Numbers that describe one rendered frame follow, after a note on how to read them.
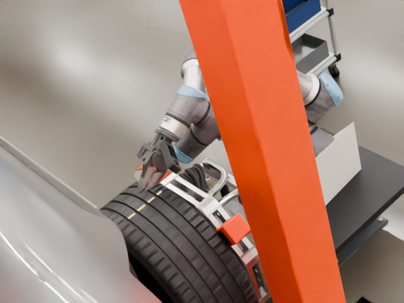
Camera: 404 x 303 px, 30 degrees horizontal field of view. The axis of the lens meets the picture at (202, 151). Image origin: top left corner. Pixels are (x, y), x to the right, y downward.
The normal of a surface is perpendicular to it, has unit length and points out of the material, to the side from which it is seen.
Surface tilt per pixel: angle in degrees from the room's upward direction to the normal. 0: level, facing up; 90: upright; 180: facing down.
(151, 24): 0
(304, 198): 90
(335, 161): 90
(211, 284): 59
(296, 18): 90
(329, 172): 90
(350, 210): 0
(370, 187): 0
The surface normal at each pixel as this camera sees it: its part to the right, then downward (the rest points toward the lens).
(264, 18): 0.64, 0.36
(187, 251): 0.19, -0.36
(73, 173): -0.25, -0.73
